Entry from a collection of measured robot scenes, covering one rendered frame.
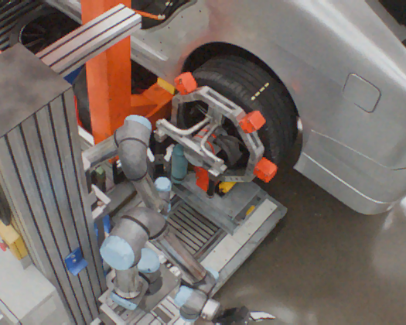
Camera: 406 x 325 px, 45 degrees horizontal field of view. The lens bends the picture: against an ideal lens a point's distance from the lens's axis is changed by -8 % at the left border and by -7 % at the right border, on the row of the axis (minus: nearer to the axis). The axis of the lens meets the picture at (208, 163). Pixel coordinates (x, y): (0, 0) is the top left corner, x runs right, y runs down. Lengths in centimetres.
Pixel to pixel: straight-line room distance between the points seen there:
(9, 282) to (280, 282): 188
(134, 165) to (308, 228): 174
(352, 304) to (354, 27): 185
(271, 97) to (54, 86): 147
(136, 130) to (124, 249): 59
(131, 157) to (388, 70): 109
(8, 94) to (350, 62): 141
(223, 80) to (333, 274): 152
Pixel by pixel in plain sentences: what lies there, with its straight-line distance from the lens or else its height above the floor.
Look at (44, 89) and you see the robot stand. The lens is 131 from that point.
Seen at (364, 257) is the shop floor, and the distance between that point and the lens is 355.
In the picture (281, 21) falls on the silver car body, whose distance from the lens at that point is 230.
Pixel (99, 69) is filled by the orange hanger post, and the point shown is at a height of 124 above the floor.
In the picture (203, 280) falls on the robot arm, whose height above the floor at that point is 117.
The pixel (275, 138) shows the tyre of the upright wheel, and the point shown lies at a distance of 256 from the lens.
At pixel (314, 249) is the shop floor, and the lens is 346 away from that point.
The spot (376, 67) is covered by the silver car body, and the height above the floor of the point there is 162.
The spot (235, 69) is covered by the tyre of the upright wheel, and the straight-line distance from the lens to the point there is 260.
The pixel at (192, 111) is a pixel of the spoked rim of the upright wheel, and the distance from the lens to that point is 291.
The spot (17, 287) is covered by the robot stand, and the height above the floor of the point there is 123.
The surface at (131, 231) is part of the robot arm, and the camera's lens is 170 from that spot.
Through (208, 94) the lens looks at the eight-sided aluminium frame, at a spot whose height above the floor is 111.
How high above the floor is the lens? 296
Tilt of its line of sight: 54 degrees down
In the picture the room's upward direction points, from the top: 9 degrees clockwise
